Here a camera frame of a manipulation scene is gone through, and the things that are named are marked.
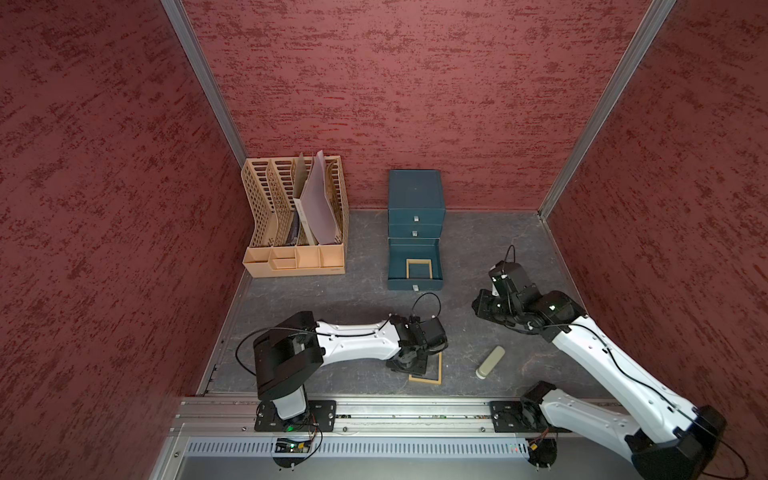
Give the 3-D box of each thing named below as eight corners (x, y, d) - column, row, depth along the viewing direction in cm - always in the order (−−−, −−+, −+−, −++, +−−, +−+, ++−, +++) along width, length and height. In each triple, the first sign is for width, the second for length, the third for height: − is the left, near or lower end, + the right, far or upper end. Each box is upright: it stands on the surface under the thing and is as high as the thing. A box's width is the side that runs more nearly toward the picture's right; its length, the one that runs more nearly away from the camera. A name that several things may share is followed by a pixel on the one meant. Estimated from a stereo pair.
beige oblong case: (473, 373, 83) (476, 370, 80) (494, 346, 88) (497, 342, 85) (483, 383, 82) (486, 379, 79) (504, 355, 87) (507, 351, 84)
